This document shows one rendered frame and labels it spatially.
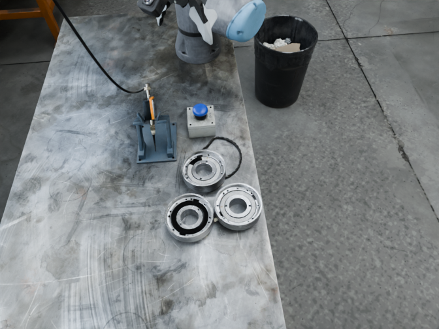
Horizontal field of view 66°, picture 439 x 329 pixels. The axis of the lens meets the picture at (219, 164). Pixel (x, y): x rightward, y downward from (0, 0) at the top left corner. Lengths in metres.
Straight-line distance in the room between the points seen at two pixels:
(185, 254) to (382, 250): 1.17
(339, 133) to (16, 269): 1.70
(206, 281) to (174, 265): 0.08
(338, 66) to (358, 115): 0.45
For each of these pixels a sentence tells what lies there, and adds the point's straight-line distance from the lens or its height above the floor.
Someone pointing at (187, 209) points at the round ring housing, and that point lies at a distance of 0.76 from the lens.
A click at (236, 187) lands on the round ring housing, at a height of 0.83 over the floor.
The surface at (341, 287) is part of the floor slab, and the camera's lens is 1.62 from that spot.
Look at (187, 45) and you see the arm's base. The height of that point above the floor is 0.86.
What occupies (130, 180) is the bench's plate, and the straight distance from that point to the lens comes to 0.86.
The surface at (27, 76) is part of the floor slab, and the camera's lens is 2.69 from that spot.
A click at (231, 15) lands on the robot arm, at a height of 1.00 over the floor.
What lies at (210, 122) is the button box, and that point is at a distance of 0.88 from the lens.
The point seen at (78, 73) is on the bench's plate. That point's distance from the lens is 1.19.
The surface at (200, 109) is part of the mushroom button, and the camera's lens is 0.87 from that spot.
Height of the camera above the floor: 1.49
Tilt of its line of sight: 55 degrees down
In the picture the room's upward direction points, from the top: 2 degrees counter-clockwise
